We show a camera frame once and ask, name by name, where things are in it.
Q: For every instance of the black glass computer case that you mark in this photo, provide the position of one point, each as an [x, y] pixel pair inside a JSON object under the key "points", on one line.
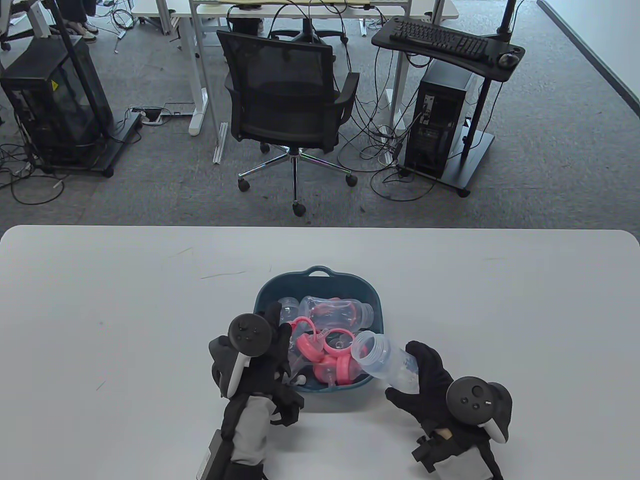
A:
{"points": [[50, 100]]}

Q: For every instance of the white power strip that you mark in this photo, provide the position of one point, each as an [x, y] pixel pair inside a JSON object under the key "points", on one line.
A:
{"points": [[150, 116], [385, 132]]}

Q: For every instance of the black swivel chair base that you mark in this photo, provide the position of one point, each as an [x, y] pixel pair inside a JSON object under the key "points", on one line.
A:
{"points": [[305, 35]]}

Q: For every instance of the black hand controller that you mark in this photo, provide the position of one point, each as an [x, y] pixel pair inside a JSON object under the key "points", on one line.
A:
{"points": [[247, 332], [470, 397]]}

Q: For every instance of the black computer mouse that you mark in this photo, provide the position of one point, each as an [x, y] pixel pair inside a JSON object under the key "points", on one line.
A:
{"points": [[508, 60]]}

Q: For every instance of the black mesh office chair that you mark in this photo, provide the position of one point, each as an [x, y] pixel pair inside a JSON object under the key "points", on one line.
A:
{"points": [[280, 65]]}

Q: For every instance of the teal plastic basin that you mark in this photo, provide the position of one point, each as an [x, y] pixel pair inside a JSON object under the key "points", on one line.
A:
{"points": [[320, 285]]}

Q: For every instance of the black rolling keyboard stand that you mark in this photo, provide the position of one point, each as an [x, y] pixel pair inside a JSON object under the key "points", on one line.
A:
{"points": [[385, 37]]}

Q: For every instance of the black keyboard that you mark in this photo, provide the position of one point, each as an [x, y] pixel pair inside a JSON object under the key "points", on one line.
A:
{"points": [[440, 40]]}

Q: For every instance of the person's right hand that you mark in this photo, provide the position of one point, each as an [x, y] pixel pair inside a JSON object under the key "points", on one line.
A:
{"points": [[430, 395]]}

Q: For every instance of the pink bottle collar with nipple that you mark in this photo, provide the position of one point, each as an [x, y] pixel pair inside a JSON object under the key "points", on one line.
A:
{"points": [[325, 372], [347, 370], [310, 347]]}

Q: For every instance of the black computer tower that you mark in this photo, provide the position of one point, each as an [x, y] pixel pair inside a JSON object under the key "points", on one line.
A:
{"points": [[440, 115]]}

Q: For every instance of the person's left hand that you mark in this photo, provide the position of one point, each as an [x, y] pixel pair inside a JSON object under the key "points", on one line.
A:
{"points": [[272, 367]]}

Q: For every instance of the black battery pack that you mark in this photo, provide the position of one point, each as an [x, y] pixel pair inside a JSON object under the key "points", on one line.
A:
{"points": [[215, 460]]}

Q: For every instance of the clear baby bottle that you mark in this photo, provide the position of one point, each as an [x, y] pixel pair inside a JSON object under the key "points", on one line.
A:
{"points": [[287, 310]]}

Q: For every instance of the black rolling pole cart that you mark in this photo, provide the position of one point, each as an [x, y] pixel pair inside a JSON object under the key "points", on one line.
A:
{"points": [[122, 132]]}

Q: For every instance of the white metal frame desk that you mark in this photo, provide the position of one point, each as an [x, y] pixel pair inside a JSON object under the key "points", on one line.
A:
{"points": [[199, 95]]}

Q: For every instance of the silver metal rail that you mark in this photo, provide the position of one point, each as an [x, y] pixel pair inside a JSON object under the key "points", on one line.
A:
{"points": [[220, 142]]}

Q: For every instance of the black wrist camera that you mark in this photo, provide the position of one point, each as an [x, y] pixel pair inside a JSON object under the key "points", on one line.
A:
{"points": [[427, 452], [290, 405]]}

